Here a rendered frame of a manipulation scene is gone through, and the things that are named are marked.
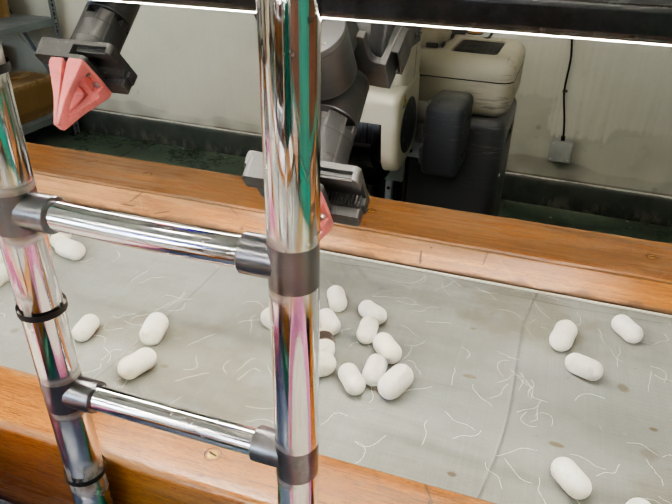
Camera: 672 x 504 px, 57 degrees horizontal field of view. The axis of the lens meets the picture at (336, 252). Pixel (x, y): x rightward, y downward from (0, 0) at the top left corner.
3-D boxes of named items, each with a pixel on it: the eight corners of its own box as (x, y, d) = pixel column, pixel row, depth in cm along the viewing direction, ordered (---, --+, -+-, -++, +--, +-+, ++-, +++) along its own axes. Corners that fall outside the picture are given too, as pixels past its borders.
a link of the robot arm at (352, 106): (375, 93, 60) (320, 87, 62) (365, 44, 54) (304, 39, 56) (358, 154, 58) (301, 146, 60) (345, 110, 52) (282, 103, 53)
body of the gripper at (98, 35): (106, 56, 71) (128, 4, 73) (33, 49, 74) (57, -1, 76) (134, 90, 77) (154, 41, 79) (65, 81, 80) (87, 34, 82)
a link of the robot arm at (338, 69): (414, 44, 60) (333, 30, 63) (404, -54, 50) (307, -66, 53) (373, 147, 57) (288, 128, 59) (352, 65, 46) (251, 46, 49)
